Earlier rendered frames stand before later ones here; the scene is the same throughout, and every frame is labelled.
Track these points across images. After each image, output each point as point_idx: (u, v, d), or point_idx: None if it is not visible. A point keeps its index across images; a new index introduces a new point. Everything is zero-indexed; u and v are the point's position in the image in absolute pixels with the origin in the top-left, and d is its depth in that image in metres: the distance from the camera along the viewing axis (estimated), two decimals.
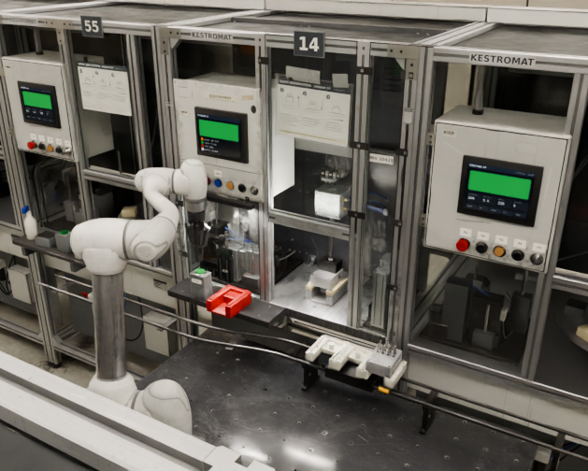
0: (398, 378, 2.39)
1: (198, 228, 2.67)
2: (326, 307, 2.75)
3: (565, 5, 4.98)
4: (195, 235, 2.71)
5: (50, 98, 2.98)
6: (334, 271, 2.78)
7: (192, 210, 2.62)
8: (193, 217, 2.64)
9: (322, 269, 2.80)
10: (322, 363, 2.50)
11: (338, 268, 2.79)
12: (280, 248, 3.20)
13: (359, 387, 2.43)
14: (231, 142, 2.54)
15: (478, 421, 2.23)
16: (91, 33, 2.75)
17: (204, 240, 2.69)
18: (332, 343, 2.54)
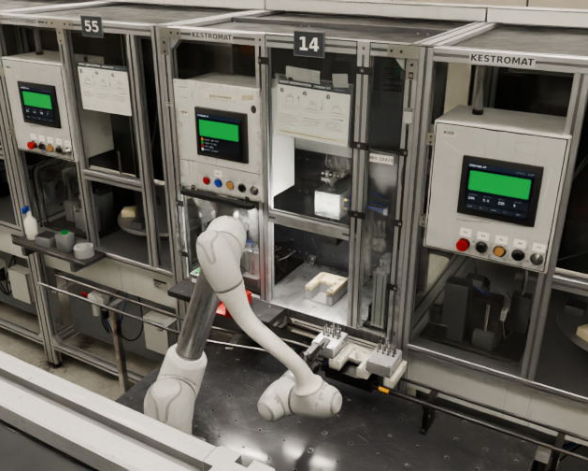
0: (398, 378, 2.39)
1: None
2: (326, 307, 2.75)
3: (565, 5, 4.98)
4: (311, 355, 2.40)
5: (50, 98, 2.98)
6: (335, 244, 2.72)
7: None
8: None
9: (322, 242, 2.75)
10: (322, 363, 2.50)
11: (339, 241, 2.74)
12: (280, 248, 3.20)
13: (359, 387, 2.43)
14: (231, 142, 2.54)
15: (478, 421, 2.23)
16: (91, 33, 2.75)
17: None
18: None
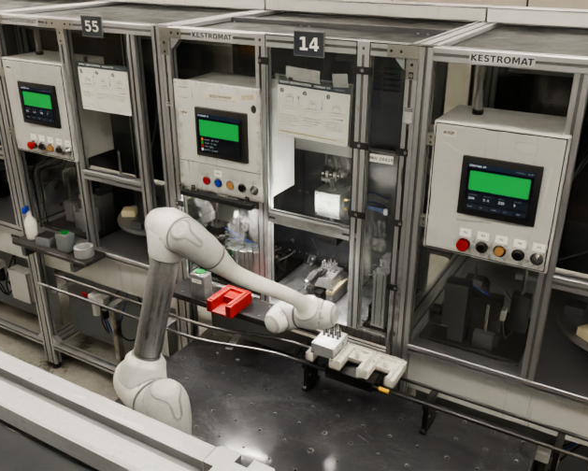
0: (398, 378, 2.39)
1: None
2: None
3: (565, 5, 4.98)
4: (311, 282, 2.69)
5: (50, 98, 2.98)
6: (335, 244, 2.72)
7: None
8: None
9: (322, 242, 2.75)
10: (322, 363, 2.50)
11: (339, 241, 2.74)
12: (280, 248, 3.20)
13: (359, 387, 2.43)
14: (231, 142, 2.54)
15: (478, 421, 2.23)
16: (91, 33, 2.75)
17: None
18: None
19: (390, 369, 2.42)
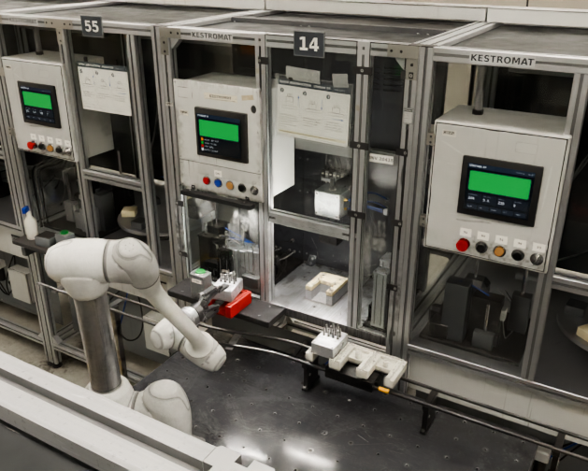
0: (398, 378, 2.39)
1: None
2: (326, 307, 2.75)
3: (565, 5, 4.98)
4: (208, 297, 2.61)
5: (50, 98, 2.98)
6: (335, 244, 2.72)
7: None
8: None
9: (322, 242, 2.75)
10: (322, 363, 2.50)
11: (339, 241, 2.74)
12: (280, 248, 3.20)
13: (359, 387, 2.43)
14: (231, 142, 2.54)
15: (478, 421, 2.23)
16: (91, 33, 2.75)
17: (209, 313, 2.65)
18: None
19: (390, 369, 2.42)
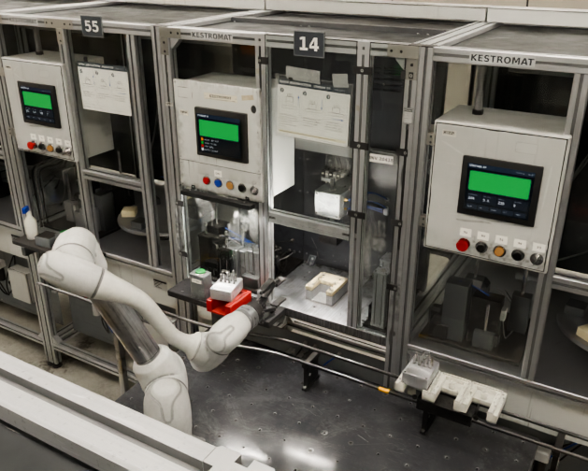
0: (500, 411, 2.22)
1: None
2: (326, 307, 2.75)
3: (565, 5, 4.98)
4: (265, 292, 2.37)
5: (50, 98, 2.98)
6: (335, 244, 2.72)
7: None
8: None
9: (322, 242, 2.75)
10: (413, 394, 2.33)
11: (339, 241, 2.74)
12: (280, 248, 3.20)
13: (455, 421, 2.26)
14: (231, 142, 2.54)
15: (478, 421, 2.23)
16: (91, 33, 2.75)
17: (265, 315, 2.41)
18: None
19: (489, 402, 2.25)
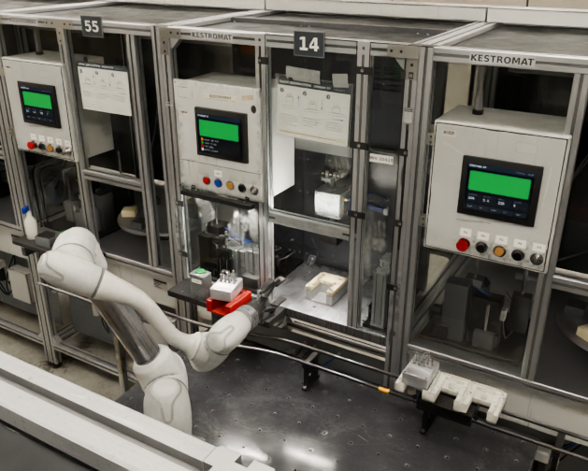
0: (500, 411, 2.22)
1: None
2: (326, 307, 2.75)
3: (565, 5, 4.98)
4: (265, 292, 2.37)
5: (50, 98, 2.98)
6: (335, 244, 2.72)
7: None
8: None
9: (322, 242, 2.75)
10: (413, 394, 2.33)
11: (339, 241, 2.74)
12: (280, 248, 3.20)
13: (455, 421, 2.26)
14: (231, 142, 2.54)
15: (478, 421, 2.23)
16: (91, 33, 2.75)
17: (265, 315, 2.41)
18: None
19: (489, 402, 2.25)
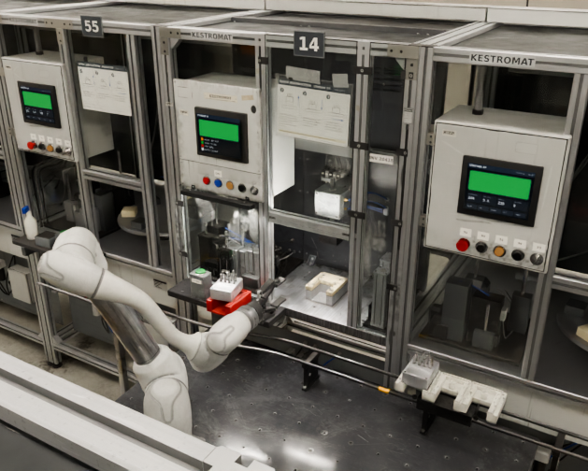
0: (500, 411, 2.22)
1: None
2: (326, 307, 2.75)
3: (565, 5, 4.98)
4: (265, 293, 2.37)
5: (50, 98, 2.98)
6: (335, 244, 2.72)
7: None
8: None
9: (322, 242, 2.75)
10: (413, 394, 2.33)
11: (339, 241, 2.74)
12: (280, 248, 3.20)
13: (455, 421, 2.26)
14: (231, 142, 2.54)
15: (478, 421, 2.23)
16: (91, 33, 2.75)
17: (265, 315, 2.41)
18: None
19: (489, 402, 2.25)
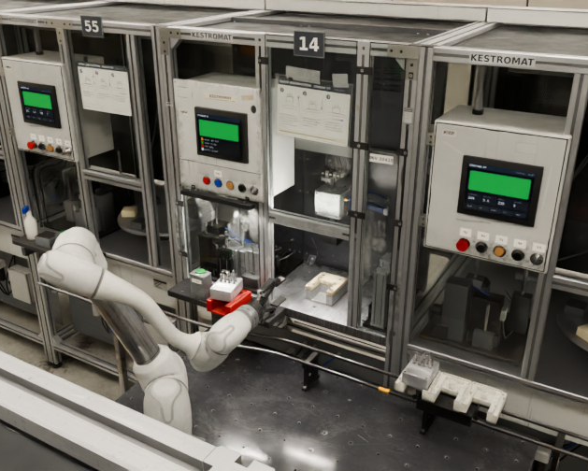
0: (500, 411, 2.22)
1: None
2: (326, 307, 2.75)
3: (565, 5, 4.98)
4: (265, 292, 2.37)
5: (50, 98, 2.98)
6: (335, 244, 2.72)
7: None
8: None
9: (322, 242, 2.75)
10: (413, 394, 2.33)
11: (339, 241, 2.74)
12: (280, 248, 3.20)
13: (455, 421, 2.26)
14: (231, 142, 2.54)
15: (478, 421, 2.23)
16: (91, 33, 2.75)
17: (265, 315, 2.41)
18: None
19: (489, 402, 2.25)
